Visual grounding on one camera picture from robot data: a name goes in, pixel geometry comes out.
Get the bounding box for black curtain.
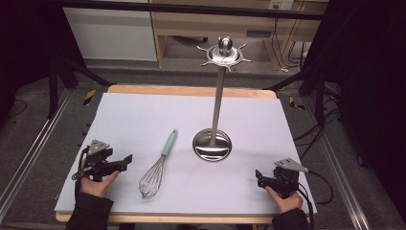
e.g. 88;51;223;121
302;0;406;221
0;0;84;127

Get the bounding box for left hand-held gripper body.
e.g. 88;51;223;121
83;139;120;183

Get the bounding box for wooden desk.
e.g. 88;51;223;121
148;0;330;72

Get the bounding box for yellow black striped tape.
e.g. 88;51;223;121
82;88;97;106
288;96;306;112

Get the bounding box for black floor cables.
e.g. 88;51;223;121
292;106;343;161

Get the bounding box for steel utensil stand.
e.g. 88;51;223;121
192;35;254;163

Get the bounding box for whisk with green handle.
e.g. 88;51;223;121
137;128;179;200

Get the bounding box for person's right hand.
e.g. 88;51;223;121
264;185;305;215

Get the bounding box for person's left hand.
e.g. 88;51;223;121
79;158;121;198

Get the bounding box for white cabinet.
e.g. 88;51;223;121
62;7;159;62

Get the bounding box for white table mat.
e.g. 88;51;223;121
54;92;318;216

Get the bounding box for hanging black cables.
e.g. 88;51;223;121
270;7;308;73

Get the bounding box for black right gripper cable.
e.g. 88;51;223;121
296;170;335;230

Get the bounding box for black metal stand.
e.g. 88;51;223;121
47;57;113;120
262;67;341;127

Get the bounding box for black horizontal frame bar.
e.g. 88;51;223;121
60;0;324;21

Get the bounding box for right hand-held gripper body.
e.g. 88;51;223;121
266;157;309;199

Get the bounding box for metal floor rail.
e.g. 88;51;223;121
0;88;73;221
303;95;372;230

